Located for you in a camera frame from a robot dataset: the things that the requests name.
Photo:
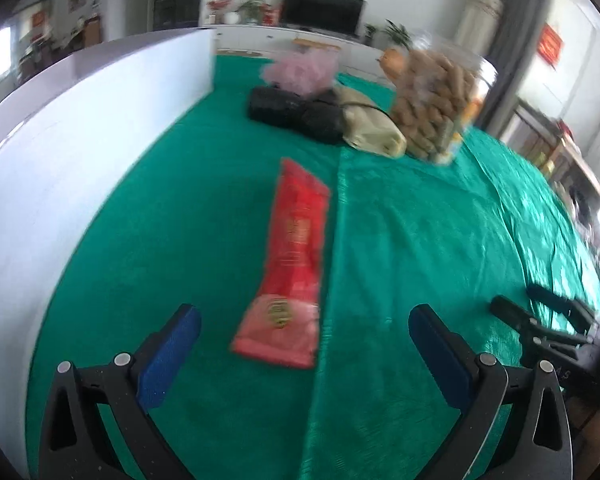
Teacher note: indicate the beige rolled cloth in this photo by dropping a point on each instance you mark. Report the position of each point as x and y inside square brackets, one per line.
[370, 132]

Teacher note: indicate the white round vase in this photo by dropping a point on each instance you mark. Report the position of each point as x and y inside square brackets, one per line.
[232, 18]

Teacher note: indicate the covered standing air conditioner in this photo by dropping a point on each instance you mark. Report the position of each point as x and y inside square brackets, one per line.
[477, 20]

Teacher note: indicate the wooden dining chair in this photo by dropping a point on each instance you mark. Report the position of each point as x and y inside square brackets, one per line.
[92, 30]

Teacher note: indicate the black television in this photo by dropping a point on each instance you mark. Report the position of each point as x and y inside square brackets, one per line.
[322, 10]

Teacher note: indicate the green satin tablecloth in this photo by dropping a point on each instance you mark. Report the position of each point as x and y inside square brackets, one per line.
[405, 220]

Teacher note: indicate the small red gift box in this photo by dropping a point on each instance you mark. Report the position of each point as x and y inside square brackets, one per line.
[271, 14]

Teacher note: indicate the clear snack jar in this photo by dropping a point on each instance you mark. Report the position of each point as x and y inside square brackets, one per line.
[430, 100]

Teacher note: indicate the broad leaf potted plant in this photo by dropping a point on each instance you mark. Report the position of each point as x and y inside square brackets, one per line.
[397, 34]

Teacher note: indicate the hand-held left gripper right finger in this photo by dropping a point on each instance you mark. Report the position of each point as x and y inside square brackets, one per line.
[442, 355]

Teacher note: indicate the white television cabinet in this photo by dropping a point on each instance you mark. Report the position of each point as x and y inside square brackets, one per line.
[250, 37]

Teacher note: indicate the green leafy potted plant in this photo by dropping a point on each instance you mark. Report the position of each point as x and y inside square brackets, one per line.
[251, 9]

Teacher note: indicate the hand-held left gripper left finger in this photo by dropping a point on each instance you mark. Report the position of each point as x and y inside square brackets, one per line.
[170, 355]

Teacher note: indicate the red wall hanging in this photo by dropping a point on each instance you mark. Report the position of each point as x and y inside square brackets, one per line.
[551, 46]

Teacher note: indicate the red plastic packet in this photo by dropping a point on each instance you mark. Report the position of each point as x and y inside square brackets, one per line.
[295, 240]

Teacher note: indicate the pink mesh bath pouf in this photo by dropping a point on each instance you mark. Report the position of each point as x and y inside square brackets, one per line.
[300, 72]

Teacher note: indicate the red flower bouquet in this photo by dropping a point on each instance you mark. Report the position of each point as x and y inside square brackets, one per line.
[220, 6]

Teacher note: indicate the small dark potted plant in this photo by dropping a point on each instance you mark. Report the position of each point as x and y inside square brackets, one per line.
[370, 32]

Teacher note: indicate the dark wooden chair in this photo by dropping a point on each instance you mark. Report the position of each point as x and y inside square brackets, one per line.
[530, 137]

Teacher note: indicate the grey curtain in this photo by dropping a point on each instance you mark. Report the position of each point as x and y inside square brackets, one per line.
[515, 60]

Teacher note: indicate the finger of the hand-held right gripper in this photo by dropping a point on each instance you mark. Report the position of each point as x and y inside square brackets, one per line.
[560, 302]
[515, 315]

